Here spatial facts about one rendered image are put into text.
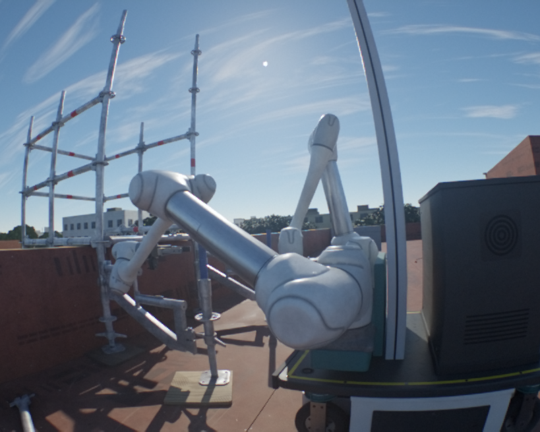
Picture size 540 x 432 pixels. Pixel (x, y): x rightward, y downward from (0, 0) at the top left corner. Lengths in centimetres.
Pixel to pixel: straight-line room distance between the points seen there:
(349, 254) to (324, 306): 24
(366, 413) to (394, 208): 59
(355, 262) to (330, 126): 73
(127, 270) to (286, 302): 89
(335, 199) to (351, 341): 80
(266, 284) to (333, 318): 16
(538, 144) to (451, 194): 897
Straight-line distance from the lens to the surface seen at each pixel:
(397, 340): 91
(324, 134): 127
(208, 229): 71
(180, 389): 143
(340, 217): 138
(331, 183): 139
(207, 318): 133
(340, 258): 71
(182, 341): 149
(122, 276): 131
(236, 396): 137
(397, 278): 86
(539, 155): 957
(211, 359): 143
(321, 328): 52
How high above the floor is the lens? 75
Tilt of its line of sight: 3 degrees up
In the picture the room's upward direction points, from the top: 3 degrees counter-clockwise
